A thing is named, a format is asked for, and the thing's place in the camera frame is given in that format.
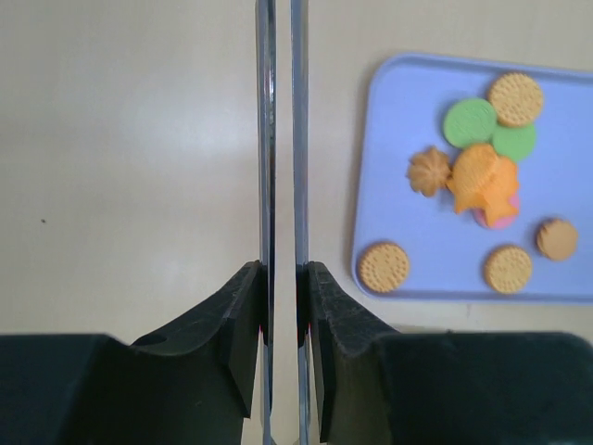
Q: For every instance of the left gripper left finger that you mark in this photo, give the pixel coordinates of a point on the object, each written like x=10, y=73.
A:
x=189, y=382

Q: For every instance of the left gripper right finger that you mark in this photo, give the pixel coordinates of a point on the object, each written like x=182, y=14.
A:
x=376, y=385

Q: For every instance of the swirl butter cookie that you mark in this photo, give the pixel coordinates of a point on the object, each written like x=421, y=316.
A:
x=428, y=171

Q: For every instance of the orange fish cookie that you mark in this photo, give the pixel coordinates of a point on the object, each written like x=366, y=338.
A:
x=472, y=170
x=499, y=191

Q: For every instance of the green round cookie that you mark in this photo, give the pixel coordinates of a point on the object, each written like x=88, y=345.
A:
x=515, y=143
x=468, y=122

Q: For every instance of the metal tongs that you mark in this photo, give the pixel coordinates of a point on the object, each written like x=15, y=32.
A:
x=266, y=46

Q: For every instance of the tan round cookie bottom-left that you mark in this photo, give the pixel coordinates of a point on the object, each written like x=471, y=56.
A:
x=383, y=267

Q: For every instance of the tan round cookie bottom-middle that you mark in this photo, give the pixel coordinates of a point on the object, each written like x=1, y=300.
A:
x=508, y=269

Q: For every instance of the pink round cookie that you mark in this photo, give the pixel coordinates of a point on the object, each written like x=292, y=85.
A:
x=501, y=223

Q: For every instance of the tan round cookie right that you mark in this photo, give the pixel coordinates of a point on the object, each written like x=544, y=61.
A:
x=557, y=239

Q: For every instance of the lavender plastic tray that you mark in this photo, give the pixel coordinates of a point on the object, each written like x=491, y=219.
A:
x=408, y=98

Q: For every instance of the tan round cookie top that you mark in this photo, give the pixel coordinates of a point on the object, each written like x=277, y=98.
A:
x=517, y=99

